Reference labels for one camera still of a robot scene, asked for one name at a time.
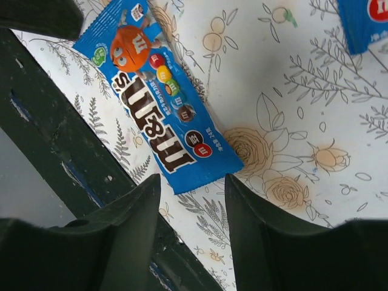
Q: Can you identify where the blue m&m bag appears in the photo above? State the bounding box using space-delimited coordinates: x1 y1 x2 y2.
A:
338 0 387 55
74 1 243 195

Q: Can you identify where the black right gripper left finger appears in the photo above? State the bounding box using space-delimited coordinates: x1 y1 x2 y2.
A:
1 174 161 290

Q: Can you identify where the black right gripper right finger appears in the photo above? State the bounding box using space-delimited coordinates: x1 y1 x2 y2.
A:
225 175 387 290

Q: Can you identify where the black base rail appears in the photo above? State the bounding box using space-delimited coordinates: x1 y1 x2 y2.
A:
1 28 219 290

